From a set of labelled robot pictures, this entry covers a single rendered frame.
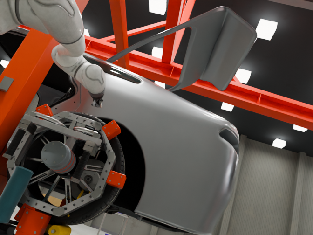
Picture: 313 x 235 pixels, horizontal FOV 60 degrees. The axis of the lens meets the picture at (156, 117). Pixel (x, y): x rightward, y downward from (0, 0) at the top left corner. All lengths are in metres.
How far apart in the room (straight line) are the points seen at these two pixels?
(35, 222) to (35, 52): 0.98
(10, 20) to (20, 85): 0.95
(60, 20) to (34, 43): 1.13
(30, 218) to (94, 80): 0.77
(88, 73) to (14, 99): 0.62
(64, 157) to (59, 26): 0.79
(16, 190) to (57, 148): 0.27
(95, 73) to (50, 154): 0.48
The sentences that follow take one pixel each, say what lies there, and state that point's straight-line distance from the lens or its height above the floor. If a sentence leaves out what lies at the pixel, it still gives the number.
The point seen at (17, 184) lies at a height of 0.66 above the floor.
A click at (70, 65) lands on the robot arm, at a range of 1.31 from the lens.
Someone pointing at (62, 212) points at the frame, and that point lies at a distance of 1.54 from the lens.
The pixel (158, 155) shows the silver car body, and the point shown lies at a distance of 2.01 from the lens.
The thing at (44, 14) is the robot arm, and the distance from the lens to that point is 0.77.
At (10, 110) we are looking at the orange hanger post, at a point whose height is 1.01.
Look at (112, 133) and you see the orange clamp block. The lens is 1.58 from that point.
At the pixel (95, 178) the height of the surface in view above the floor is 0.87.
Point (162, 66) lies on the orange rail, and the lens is 4.76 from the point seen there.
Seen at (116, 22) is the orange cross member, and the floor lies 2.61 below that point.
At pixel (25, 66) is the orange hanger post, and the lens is 1.82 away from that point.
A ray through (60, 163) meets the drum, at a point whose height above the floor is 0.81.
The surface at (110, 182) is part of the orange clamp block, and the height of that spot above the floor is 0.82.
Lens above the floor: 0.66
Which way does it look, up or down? 22 degrees up
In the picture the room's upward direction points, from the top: 20 degrees clockwise
